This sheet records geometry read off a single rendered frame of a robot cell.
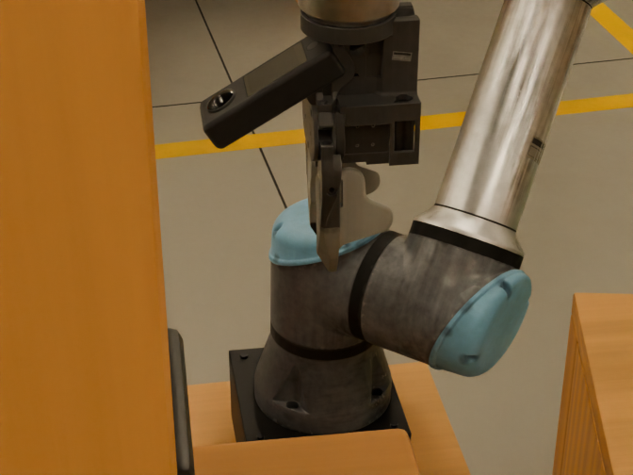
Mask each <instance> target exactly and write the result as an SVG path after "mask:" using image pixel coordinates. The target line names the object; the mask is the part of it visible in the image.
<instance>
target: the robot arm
mask: <svg viewBox="0 0 633 475"><path fill-rule="evenodd" d="M605 1H607V0H504V3H503V6H502V9H501V11H500V14H499V17H498V19H497V22H496V25H495V30H494V33H493V36H492V38H491V41H490V44H489V47H488V50H487V53H486V56H485V58H484V60H483V63H482V66H481V69H480V72H479V77H478V80H477V83H476V86H475V88H474V91H473V93H472V96H471V99H470V102H469V105H468V108H467V110H466V113H465V116H464V119H463V124H462V127H461V130H460V132H459V135H458V137H457V140H456V143H455V146H454V149H453V152H452V155H451V158H450V160H449V163H448V166H447V169H446V173H445V176H444V179H443V182H442V185H441V187H440V190H439V193H438V196H437V199H436V202H435V205H434V206H433V207H432V208H431V209H430V210H428V211H426V212H424V213H422V214H420V215H418V216H416V217H414V220H413V223H412V226H411V229H410V232H409V235H408V236H406V235H403V234H401V233H397V232H395V231H392V230H389V228H390V226H391V225H392V222H393V212H392V209H391V208H390V207H389V206H387V205H384V204H381V203H379V202H376V201H374V200H371V199H370V198H368V197H367V196H366V195H367V194H370V193H372V192H374V191H375V190H376V189H377V188H378V186H379V185H380V181H381V180H380V176H379V174H378V173H377V172H375V171H373V170H370V169H368V168H365V167H362V166H360V165H358V164H357V163H356V162H365V163H366V165H371V164H385V163H389V166H396V165H411V164H418V161H419V141H420V120H421V101H420V99H419V97H418V95H417V74H418V51H419V29H420V19H419V17H418V16H417V15H415V14H414V8H413V5H412V3H411V2H399V0H298V6H299V7H300V29H301V31H302V32H303V33H304V34H305V35H306V36H307V37H305V38H304V39H302V40H300V41H298V42H297V43H295V44H293V45H292V46H290V47H289V48H287V49H285V50H284V51H282V52H281V53H280V54H278V55H277V56H275V57H273V58H271V59H269V60H268V61H266V62H265V63H263V64H261V65H260V66H258V67H257V68H255V69H253V70H252V71H250V72H248V73H247V74H245V75H243V76H241V77H240V78H238V79H237V80H236V81H234V82H233V83H231V84H229V85H228V86H226V87H225V88H223V89H221V90H219V91H218V92H216V93H214V94H213V95H211V96H209V97H208V98H206V99H205V100H203V101H202V102H201V105H200V110H201V116H202V122H203V132H204V133H205V134H206V136H207V137H209V139H210V140H211V141H212V143H213V144H214V145H215V146H216V147H217V148H219V149H223V148H225V147H227V146H228V145H230V144H232V143H233V142H235V141H237V140H238V139H240V138H242V137H244V136H245V135H247V134H249V133H250V132H251V131H253V130H254V129H256V128H258V127H259V126H261V125H262V124H264V123H266V122H268V121H270V120H271V119H273V118H275V117H276V116H278V115H280V114H281V113H283V112H284V111H286V110H288V109H289V108H291V107H292V106H294V105H296V104H297V103H299V102H300V101H302V118H303V129H304V136H305V151H306V174H307V192H308V198H307V199H304V200H301V201H299V202H297V203H295V204H293V205H291V206H290V207H288V208H287V209H285V210H284V211H283V212H282V213H281V214H280V215H279V216H278V218H277V219H276V221H275V222H274V224H273V227H272V234H271V247H270V249H269V252H268V258H269V260H270V333H269V336H268V340H267V342H266V345H265V347H264V349H263V351H262V354H261V356H260V359H259V361H258V364H257V366H256V369H255V373H254V397H255V400H256V402H257V404H258V406H259V408H260V409H261V411H262V412H263V413H264V414H265V415H266V416H267V417H268V418H270V419H271V420H273V421H274V422H276V423H277V424H279V425H281V426H283V427H285V428H287V429H290V430H293V431H296V432H300V433H304V434H318V435H324V434H344V433H349V432H353V431H356V430H359V429H362V428H364V427H365V426H367V425H369V424H371V423H372V422H374V421H375V420H377V419H378V418H379V417H380V416H381V415H382V414H383V413H384V412H385V410H386V409H387V407H388V405H389V402H390V400H391V388H392V377H391V371H390V368H389V366H388V363H387V360H386V357H385V354H384V351H383V349H386V350H389V351H391V352H396V353H399V354H401V355H404V356H407V357H409V358H412V359H414V360H416V361H419V362H422V363H425V364H427V365H430V367H431V368H433V369H437V370H441V369H443V370H446V371H449V372H453V373H456V374H459V375H462V376H465V377H475V376H479V375H480V374H483V373H484V372H486V371H488V370H489V369H490V368H492V367H493V366H494V365H495V364H496V363H497V361H498V360H499V359H500V358H501V357H502V356H503V354H504V353H505V352H506V350H507V349H508V348H509V346H510V345H511V343H512V341H513V340H514V338H515V336H516V334H517V332H518V330H519V328H520V326H521V324H522V322H523V320H524V317H525V315H526V313H527V310H528V305H529V301H528V299H529V297H530V296H531V281H530V279H529V277H528V276H527V275H526V274H525V273H524V272H523V271H522V270H520V267H521V264H522V261H523V258H524V252H523V250H522V248H521V246H520V244H519V242H518V240H517V238H516V230H517V227H518V224H519V221H520V219H521V216H522V213H523V210H524V207H525V205H526V202H527V199H528V195H529V192H530V189H531V186H532V183H533V180H534V177H535V174H536V171H537V169H538V167H539V164H540V161H541V158H542V155H543V152H544V147H545V145H546V142H547V139H548V136H549V133H550V130H551V127H552V124H553V122H554V120H555V117H556V114H557V111H558V108H559V105H560V100H561V97H562V95H563V92H564V89H565V86H566V83H567V80H568V78H569V75H570V72H571V70H572V67H573V64H574V61H575V58H576V53H577V50H578V47H579V45H580V42H581V39H582V36H583V34H584V31H585V28H586V25H587V22H588V20H589V17H590V14H591V11H592V9H593V8H594V7H596V6H597V5H599V4H601V3H603V2H605Z"/></svg>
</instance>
